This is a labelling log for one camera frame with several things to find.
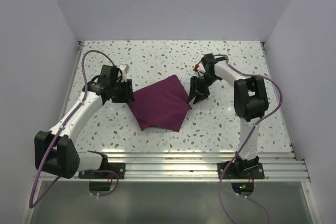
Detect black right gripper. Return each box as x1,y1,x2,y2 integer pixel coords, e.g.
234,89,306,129
188,73,219,104

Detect purple cloth mat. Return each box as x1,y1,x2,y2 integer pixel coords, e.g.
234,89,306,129
128,74,192,132

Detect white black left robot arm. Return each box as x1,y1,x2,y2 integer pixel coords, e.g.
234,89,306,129
34,65,134,179

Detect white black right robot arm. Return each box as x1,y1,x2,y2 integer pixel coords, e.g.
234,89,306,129
188,54,269,179

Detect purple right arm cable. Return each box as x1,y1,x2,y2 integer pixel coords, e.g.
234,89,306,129
217,54,284,224

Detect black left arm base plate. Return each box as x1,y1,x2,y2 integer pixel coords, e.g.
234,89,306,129
78,163,126,179

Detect aluminium frame rail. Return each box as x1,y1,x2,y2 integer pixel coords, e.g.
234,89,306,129
34,153,312,183

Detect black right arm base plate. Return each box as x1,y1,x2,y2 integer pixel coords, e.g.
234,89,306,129
217,162,265,179

